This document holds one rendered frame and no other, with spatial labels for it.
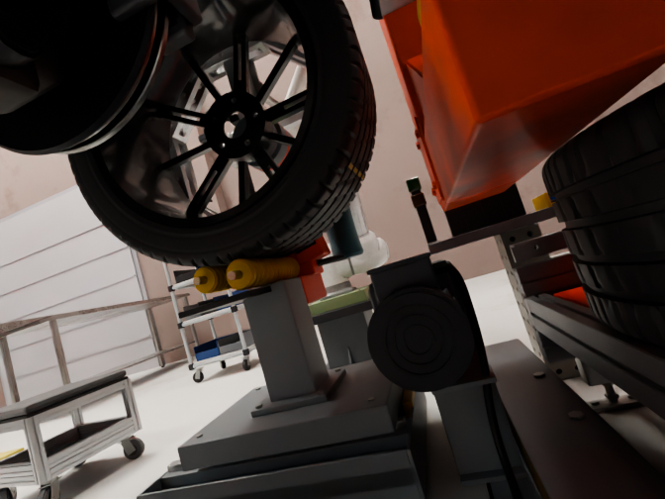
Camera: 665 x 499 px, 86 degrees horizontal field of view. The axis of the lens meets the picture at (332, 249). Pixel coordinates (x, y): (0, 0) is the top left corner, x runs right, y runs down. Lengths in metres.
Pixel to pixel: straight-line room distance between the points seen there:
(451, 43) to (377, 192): 4.16
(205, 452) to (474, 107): 0.68
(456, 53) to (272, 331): 0.57
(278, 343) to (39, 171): 6.99
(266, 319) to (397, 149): 3.99
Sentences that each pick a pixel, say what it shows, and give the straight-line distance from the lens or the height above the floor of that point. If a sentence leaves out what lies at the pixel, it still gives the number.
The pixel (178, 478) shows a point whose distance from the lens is 0.85.
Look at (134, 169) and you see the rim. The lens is 0.95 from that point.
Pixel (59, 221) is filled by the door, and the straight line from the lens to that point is 7.03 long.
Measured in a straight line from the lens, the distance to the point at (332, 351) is 1.85.
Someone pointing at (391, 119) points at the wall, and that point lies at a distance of 4.71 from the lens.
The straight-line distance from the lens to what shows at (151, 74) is 0.54.
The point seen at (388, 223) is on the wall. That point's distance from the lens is 4.43.
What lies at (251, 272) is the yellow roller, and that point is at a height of 0.49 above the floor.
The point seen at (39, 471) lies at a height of 0.14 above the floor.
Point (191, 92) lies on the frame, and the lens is 1.14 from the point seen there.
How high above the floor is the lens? 0.43
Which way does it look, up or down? 5 degrees up
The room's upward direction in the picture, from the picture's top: 17 degrees counter-clockwise
